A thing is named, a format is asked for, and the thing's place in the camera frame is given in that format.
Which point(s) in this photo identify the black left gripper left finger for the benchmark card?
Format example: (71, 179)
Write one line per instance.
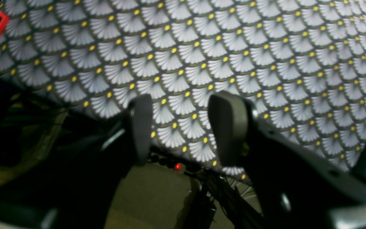
(91, 163)

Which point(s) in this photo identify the fan patterned tablecloth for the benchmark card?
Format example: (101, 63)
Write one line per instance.
(301, 62)

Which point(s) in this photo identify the black power strip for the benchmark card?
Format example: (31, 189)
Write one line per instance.
(169, 163)

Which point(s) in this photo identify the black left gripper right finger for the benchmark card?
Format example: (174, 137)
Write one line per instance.
(296, 188)

